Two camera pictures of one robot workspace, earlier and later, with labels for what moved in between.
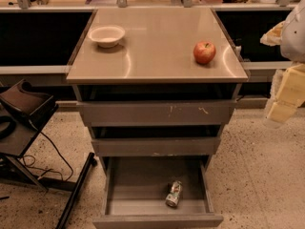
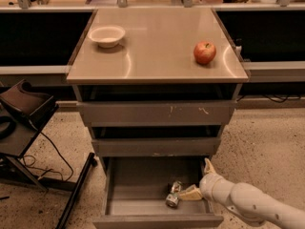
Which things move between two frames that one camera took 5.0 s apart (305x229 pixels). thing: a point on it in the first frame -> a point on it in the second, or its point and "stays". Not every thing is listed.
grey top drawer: x=157 y=114 stays
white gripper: x=294 y=40 -> x=212 y=185
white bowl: x=106 y=35 stays
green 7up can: x=173 y=197 stays
